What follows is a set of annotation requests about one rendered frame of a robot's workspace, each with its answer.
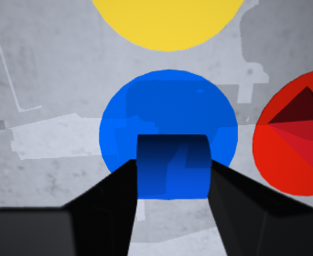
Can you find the yellow circle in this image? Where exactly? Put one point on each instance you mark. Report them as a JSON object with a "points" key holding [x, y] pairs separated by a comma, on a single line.
{"points": [[167, 25]]}

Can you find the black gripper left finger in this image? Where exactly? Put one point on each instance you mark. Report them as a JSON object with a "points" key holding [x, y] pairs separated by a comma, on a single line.
{"points": [[99, 222]]}

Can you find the red circle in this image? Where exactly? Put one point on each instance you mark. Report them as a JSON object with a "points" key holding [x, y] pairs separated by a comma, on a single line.
{"points": [[276, 161]]}

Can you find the blue block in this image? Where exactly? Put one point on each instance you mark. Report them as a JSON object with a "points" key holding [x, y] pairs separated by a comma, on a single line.
{"points": [[173, 166]]}

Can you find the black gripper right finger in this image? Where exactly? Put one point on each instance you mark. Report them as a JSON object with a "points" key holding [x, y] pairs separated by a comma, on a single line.
{"points": [[255, 220]]}

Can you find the blue circle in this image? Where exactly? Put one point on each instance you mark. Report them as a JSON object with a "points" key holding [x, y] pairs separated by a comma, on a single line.
{"points": [[167, 101]]}

